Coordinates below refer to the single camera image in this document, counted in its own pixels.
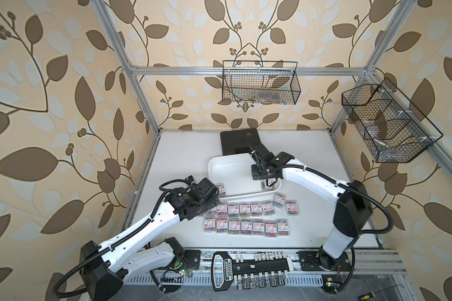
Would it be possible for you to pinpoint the black wire basket back wall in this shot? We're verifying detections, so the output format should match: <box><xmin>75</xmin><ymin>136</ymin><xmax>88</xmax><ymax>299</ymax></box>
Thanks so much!
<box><xmin>221</xmin><ymin>60</ymin><xmax>301</xmax><ymax>105</ymax></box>

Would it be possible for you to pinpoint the black wire basket right wall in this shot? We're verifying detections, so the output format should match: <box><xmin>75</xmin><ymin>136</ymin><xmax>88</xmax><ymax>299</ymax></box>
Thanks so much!
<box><xmin>342</xmin><ymin>79</ymin><xmax>443</xmax><ymax>164</ymax></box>

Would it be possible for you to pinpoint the white plastic storage tray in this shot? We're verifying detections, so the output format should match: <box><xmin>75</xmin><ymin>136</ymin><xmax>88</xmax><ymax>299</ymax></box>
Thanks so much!
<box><xmin>208</xmin><ymin>154</ymin><xmax>282</xmax><ymax>201</ymax></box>

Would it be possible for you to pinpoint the paper clip box sixteenth removed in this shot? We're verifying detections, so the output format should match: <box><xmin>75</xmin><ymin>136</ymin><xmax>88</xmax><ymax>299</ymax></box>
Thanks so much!
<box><xmin>203</xmin><ymin>217</ymin><xmax>217</xmax><ymax>233</ymax></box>

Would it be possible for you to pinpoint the paper clip box fourteenth removed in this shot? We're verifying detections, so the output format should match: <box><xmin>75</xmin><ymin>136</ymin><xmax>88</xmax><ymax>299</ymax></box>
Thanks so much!
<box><xmin>264</xmin><ymin>220</ymin><xmax>277</xmax><ymax>238</ymax></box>

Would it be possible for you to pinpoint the paper clip box eleventh removed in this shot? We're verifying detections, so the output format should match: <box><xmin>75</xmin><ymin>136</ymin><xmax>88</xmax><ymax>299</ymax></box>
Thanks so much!
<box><xmin>228</xmin><ymin>218</ymin><xmax>241</xmax><ymax>235</ymax></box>

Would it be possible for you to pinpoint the yellow handled screwdriver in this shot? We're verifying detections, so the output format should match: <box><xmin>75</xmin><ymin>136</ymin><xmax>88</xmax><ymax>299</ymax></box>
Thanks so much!
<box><xmin>357</xmin><ymin>285</ymin><xmax>398</xmax><ymax>301</ymax></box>

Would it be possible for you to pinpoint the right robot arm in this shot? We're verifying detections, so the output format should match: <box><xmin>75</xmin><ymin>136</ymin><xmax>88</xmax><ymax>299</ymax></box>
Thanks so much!
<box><xmin>246</xmin><ymin>134</ymin><xmax>394</xmax><ymax>295</ymax></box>

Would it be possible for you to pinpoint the paper clip box thirteenth removed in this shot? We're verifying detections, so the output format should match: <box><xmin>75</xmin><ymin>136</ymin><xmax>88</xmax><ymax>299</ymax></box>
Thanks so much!
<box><xmin>252</xmin><ymin>219</ymin><xmax>265</xmax><ymax>237</ymax></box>

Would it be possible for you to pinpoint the black wire basket wall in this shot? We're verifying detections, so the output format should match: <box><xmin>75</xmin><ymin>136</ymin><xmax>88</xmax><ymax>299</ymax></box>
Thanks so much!
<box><xmin>342</xmin><ymin>79</ymin><xmax>443</xmax><ymax>164</ymax></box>
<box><xmin>221</xmin><ymin>60</ymin><xmax>301</xmax><ymax>105</ymax></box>

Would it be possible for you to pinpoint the paper clip box twelfth removed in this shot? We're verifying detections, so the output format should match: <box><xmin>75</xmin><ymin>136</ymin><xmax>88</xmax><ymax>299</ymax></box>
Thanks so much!
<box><xmin>240</xmin><ymin>219</ymin><xmax>253</xmax><ymax>236</ymax></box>

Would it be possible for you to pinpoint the paper clip box fifteenth removed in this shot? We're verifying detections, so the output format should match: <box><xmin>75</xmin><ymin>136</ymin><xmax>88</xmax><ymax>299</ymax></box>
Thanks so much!
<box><xmin>276</xmin><ymin>219</ymin><xmax>290</xmax><ymax>237</ymax></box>

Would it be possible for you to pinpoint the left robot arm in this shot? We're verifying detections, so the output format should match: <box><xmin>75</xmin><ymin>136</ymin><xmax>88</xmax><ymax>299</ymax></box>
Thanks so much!
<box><xmin>51</xmin><ymin>176</ymin><xmax>220</xmax><ymax>300</ymax></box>

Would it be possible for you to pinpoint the black socket set holder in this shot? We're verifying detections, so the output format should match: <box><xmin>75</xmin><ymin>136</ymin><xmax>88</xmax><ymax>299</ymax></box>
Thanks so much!
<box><xmin>210</xmin><ymin>252</ymin><xmax>294</xmax><ymax>292</ymax></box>

